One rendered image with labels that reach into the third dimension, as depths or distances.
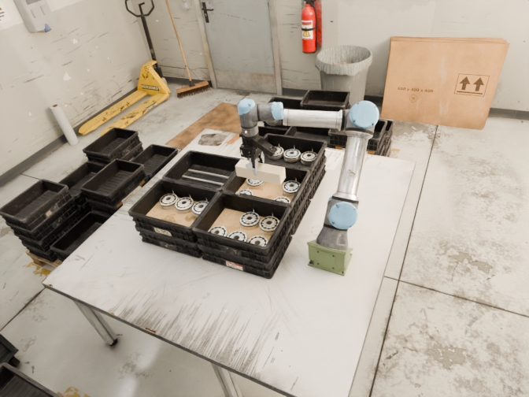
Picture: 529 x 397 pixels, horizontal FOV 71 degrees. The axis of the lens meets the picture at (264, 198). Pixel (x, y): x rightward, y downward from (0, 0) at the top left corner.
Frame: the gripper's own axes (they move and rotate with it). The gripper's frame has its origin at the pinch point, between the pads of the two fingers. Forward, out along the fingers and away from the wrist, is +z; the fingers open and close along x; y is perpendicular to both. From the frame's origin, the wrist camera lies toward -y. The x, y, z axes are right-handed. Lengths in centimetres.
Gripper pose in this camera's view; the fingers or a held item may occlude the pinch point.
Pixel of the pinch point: (260, 169)
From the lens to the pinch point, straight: 179.8
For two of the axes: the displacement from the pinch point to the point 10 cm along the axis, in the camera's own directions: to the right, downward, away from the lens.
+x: -4.3, 6.2, -6.5
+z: 1.2, 7.5, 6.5
